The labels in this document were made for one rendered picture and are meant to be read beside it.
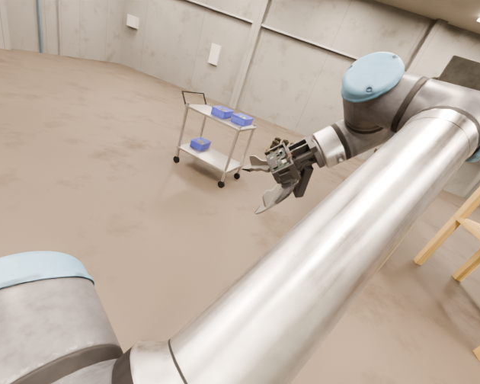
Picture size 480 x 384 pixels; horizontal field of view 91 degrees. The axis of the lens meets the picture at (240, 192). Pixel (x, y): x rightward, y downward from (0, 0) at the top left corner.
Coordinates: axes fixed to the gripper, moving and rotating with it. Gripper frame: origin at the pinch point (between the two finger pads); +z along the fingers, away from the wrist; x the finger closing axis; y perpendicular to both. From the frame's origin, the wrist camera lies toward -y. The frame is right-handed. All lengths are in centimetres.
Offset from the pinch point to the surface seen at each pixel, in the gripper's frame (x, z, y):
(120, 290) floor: -22, 134, -74
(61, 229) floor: -82, 181, -50
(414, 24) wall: -690, -511, -542
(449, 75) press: -259, -284, -316
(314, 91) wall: -707, -176, -600
